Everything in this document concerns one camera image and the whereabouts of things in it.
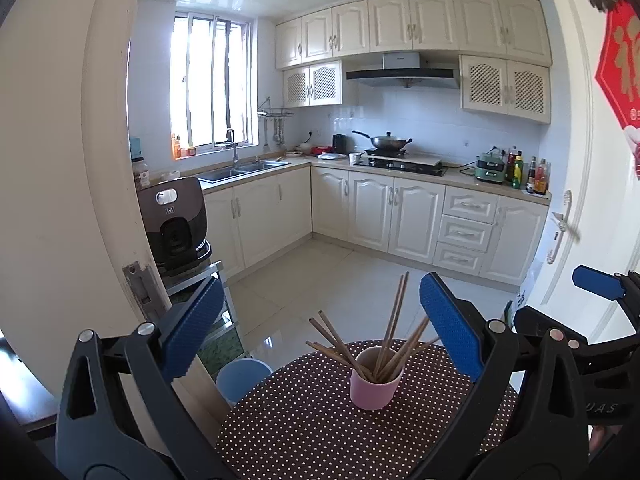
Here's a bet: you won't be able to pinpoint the black wok with lid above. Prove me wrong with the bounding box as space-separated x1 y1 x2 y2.
352 130 412 152

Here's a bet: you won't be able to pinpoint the cream cabinets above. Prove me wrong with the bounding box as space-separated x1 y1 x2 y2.
201 159 549 286
276 0 552 124

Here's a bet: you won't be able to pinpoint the wall utensil rack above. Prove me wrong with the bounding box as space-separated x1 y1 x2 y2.
257 96 294 119

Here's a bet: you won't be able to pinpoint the metal storage rack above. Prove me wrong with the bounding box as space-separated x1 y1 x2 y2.
163 261 238 364

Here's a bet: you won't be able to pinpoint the yellow green bottle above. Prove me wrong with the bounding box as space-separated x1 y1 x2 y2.
511 151 524 190

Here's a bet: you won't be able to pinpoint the orange sauce bottle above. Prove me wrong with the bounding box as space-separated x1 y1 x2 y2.
533 158 548 195

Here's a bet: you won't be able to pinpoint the white kitchen door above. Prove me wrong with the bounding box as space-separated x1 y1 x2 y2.
527 0 639 342

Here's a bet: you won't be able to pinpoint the range hood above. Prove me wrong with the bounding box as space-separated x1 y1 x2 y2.
346 52 460 89

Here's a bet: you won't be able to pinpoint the chrome sink faucet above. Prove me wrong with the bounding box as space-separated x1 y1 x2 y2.
227 128 240 170

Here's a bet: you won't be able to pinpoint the cream upper cabinets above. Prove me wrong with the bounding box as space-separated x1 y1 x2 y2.
276 0 552 124

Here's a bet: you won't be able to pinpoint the door strike plate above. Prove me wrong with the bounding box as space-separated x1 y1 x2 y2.
122 261 166 322

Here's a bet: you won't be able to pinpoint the green electric cooker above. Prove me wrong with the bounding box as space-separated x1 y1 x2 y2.
474 148 506 184

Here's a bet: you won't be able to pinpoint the brown polka dot tablecloth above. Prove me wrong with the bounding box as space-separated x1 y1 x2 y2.
214 338 519 480

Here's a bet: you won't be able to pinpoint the kitchen window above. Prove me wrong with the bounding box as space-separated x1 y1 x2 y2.
169 13 254 159

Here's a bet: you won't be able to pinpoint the stainless steel sink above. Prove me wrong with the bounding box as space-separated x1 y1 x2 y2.
198 160 288 182

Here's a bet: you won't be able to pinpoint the red container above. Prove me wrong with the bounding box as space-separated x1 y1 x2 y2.
311 146 333 156

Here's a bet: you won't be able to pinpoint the cream lower cabinets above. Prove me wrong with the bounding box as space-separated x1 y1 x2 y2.
201 159 549 286

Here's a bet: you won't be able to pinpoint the person's right hand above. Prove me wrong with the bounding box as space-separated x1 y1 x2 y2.
588 426 615 455

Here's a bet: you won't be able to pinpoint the silver door handle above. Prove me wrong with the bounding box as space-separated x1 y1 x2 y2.
546 190 580 266

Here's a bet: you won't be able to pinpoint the black gas stove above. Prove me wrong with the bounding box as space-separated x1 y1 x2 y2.
362 155 447 177

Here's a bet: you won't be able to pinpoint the white mug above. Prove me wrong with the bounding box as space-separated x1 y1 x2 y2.
348 153 361 166

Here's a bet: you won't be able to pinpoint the pink ceramic cup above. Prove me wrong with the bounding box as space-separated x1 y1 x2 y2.
349 346 404 411

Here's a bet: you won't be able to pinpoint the red fu door decoration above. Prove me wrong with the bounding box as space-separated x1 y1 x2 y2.
596 0 639 176

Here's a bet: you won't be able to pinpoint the dark sauce bottle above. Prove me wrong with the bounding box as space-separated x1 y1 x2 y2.
526 156 537 194

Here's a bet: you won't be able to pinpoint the black electric kettle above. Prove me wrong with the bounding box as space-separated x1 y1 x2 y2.
332 133 349 155

